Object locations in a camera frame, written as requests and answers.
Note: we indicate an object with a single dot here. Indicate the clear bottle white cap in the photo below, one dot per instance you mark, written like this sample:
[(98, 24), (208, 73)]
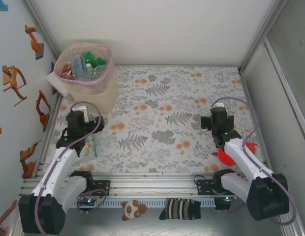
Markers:
[(93, 72)]

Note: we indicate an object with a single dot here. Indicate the slim clear bottle blue cap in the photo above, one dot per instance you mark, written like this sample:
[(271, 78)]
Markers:
[(77, 64)]

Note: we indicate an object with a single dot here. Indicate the green bottle yellow cap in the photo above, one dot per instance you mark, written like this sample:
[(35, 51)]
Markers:
[(100, 62), (89, 57)]

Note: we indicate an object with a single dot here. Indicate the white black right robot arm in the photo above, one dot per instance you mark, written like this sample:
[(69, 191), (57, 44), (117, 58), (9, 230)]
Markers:
[(246, 159)]

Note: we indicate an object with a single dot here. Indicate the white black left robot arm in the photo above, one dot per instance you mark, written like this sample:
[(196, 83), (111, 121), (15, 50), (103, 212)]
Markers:
[(56, 169)]

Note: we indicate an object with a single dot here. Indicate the pink mesh bin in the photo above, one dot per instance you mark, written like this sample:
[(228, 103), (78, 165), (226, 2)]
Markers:
[(98, 98)]

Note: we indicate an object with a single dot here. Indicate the colourful dotted tissue pack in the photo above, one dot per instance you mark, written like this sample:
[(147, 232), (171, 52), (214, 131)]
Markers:
[(89, 150)]

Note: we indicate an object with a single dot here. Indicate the red plush toy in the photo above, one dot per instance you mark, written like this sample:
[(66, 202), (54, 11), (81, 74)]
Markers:
[(227, 158)]

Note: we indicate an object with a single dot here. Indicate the small blue block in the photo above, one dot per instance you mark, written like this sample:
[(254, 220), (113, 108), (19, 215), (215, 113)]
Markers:
[(53, 67)]

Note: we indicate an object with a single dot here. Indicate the small black controller board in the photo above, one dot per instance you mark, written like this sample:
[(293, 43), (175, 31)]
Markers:
[(222, 204), (88, 201)]

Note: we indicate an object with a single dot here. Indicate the black white striped sock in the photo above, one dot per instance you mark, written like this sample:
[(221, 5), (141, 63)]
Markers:
[(179, 209)]

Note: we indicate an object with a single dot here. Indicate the brown white panda plush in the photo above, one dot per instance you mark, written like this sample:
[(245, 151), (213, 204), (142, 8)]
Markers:
[(132, 210)]

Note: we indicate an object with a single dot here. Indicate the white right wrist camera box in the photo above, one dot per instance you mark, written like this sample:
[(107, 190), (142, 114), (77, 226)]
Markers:
[(219, 105)]

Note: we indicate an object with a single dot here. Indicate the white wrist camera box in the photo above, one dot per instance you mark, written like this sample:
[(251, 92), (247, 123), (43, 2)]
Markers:
[(83, 109), (219, 105)]

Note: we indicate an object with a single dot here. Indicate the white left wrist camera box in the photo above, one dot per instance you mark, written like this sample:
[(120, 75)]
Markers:
[(83, 109)]

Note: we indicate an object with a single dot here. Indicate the aluminium frame side beam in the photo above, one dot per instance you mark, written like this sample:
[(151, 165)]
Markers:
[(285, 81)]

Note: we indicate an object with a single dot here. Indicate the orange claw wall sticker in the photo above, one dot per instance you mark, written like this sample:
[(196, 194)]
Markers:
[(9, 81)]

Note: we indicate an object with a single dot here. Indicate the aluminium rail base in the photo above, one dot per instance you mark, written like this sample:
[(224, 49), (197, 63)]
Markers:
[(155, 189)]

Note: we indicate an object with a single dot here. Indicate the aluminium frame post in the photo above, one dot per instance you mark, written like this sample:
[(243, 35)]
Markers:
[(263, 32), (37, 12)]

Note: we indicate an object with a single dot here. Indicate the blue wall sticker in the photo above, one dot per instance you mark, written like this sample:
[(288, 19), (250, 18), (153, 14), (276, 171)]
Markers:
[(2, 6)]

